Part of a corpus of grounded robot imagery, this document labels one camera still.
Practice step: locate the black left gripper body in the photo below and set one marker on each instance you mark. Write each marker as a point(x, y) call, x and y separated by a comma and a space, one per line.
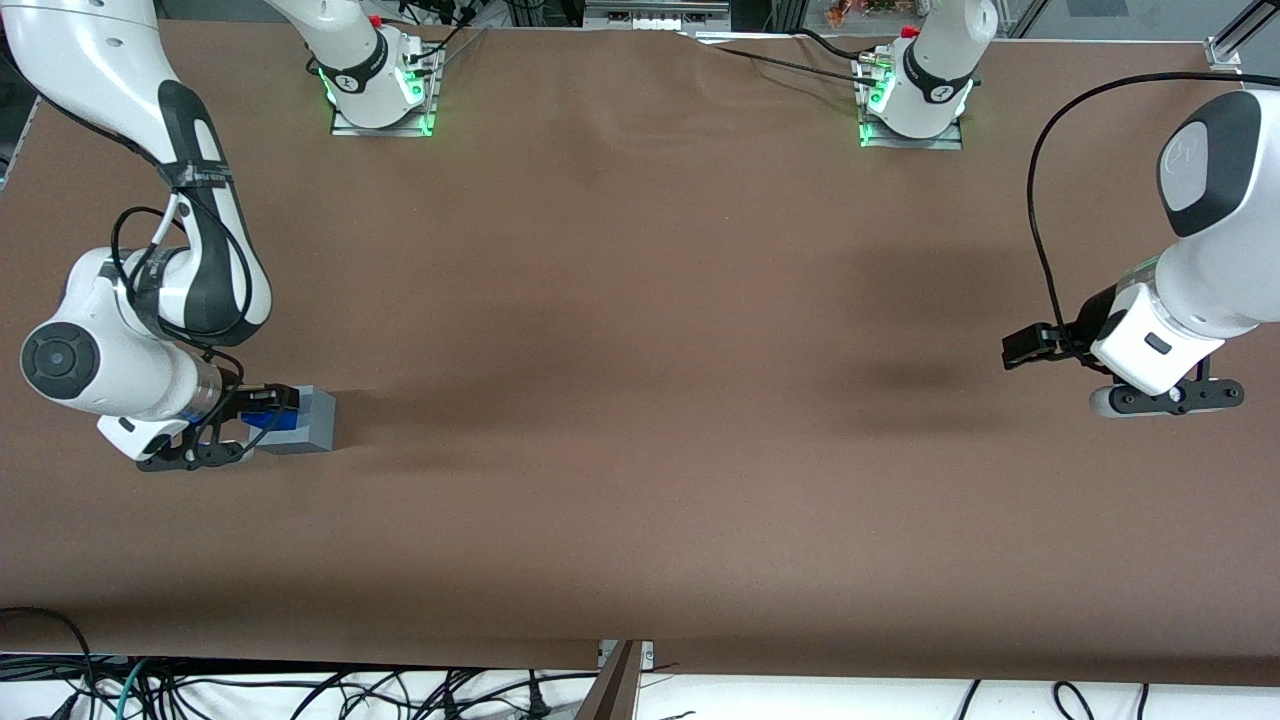
point(1093, 317)

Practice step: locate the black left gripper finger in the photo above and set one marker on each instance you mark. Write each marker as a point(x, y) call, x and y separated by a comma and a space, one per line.
point(1025, 348)
point(1065, 338)

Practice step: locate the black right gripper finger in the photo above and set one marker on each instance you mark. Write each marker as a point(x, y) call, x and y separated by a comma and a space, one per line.
point(283, 397)
point(250, 403)

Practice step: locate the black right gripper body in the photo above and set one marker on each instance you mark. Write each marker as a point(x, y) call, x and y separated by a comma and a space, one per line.
point(232, 404)

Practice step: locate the blue plastic part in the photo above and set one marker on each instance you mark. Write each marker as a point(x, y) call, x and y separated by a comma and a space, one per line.
point(270, 420)

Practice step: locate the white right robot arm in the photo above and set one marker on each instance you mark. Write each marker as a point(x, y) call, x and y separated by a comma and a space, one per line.
point(100, 60)

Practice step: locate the gray cube base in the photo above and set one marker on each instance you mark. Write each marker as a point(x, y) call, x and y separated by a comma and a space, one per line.
point(315, 425)

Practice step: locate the brown table cover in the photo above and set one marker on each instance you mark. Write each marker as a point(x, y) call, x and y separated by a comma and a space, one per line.
point(640, 300)

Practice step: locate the gray background device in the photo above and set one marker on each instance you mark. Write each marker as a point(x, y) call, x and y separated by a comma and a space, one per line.
point(655, 15)

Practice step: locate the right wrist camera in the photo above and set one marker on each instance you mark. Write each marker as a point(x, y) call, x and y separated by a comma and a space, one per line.
point(195, 455)

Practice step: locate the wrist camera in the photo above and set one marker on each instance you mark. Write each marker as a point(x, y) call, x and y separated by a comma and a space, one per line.
point(195, 455)
point(1170, 397)

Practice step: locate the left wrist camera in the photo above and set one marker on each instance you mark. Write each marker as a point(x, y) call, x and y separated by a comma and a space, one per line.
point(1170, 397)

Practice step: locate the aluminium frame profile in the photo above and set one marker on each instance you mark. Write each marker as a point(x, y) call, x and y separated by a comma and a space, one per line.
point(1238, 40)

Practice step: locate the slanted metal post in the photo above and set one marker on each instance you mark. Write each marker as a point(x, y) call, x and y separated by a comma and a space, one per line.
point(612, 695)

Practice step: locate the small metal bracket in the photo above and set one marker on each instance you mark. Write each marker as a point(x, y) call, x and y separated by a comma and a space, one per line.
point(648, 655)

